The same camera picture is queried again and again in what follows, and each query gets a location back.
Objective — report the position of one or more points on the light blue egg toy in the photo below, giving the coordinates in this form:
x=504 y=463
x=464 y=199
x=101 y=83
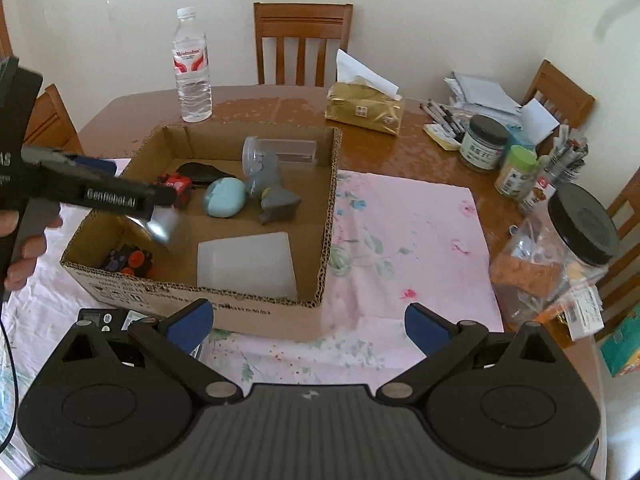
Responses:
x=225 y=198

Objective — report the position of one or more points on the stack of white papers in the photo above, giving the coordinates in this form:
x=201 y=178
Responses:
x=482 y=92

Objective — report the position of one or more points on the clear plastic bag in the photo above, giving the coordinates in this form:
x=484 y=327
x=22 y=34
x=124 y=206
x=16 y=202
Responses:
x=525 y=270

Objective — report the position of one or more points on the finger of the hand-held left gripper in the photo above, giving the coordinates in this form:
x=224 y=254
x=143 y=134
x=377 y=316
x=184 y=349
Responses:
x=92 y=163
x=110 y=194

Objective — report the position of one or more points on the teal cardboard box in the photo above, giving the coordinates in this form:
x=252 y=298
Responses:
x=622 y=347

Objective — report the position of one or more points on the white card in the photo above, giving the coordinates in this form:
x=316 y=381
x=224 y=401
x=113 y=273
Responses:
x=540 y=117

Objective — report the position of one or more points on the gold tissue pack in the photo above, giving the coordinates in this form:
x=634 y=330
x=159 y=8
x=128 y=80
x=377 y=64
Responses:
x=362 y=110

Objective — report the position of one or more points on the wooden chair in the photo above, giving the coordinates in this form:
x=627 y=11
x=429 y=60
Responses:
x=300 y=22
x=560 y=90
x=625 y=220
x=50 y=120

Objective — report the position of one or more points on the person's left hand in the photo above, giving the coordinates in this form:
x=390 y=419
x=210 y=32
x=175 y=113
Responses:
x=35 y=247

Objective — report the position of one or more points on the black toy with orange wheels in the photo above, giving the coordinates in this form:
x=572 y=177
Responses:
x=130 y=260

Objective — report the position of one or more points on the grey elephant toy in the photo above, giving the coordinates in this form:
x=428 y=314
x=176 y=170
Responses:
x=275 y=195

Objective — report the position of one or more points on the wooden door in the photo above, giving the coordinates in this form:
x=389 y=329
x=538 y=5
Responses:
x=5 y=25

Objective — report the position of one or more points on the yellow sticky note pad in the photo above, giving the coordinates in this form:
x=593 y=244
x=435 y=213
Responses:
x=440 y=139

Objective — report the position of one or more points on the small teal box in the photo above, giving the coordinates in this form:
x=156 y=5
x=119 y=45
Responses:
x=521 y=139

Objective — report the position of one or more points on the clear plastic jar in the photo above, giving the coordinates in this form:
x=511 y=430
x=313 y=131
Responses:
x=290 y=152

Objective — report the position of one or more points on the small snack packet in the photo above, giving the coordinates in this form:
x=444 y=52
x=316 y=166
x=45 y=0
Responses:
x=582 y=312

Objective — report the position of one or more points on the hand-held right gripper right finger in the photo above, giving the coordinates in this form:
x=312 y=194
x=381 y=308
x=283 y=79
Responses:
x=425 y=329

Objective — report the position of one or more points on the bundle of marker pens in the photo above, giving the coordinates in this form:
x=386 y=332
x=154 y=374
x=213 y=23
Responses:
x=445 y=115

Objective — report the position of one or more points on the clear container of pens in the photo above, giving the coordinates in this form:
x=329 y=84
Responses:
x=555 y=175

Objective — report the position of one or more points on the metal spoon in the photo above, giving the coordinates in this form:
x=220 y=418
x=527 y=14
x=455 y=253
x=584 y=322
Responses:
x=160 y=227

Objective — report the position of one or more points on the pink floral cloth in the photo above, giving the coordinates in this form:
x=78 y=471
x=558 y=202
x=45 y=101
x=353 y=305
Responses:
x=400 y=240

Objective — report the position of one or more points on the clear water bottle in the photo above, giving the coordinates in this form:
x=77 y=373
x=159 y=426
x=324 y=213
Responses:
x=192 y=90

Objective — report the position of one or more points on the dark-lidded glass jar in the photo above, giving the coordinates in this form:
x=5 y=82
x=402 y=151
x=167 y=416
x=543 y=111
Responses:
x=484 y=142

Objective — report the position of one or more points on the large black-lidded plastic jar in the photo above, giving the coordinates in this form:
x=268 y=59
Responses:
x=585 y=225

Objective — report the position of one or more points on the red toy car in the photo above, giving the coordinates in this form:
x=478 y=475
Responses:
x=180 y=187

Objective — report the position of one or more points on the green-lidded spice jar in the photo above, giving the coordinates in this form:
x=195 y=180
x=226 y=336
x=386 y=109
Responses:
x=515 y=172

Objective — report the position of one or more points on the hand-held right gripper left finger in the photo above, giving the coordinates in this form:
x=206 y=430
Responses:
x=192 y=322

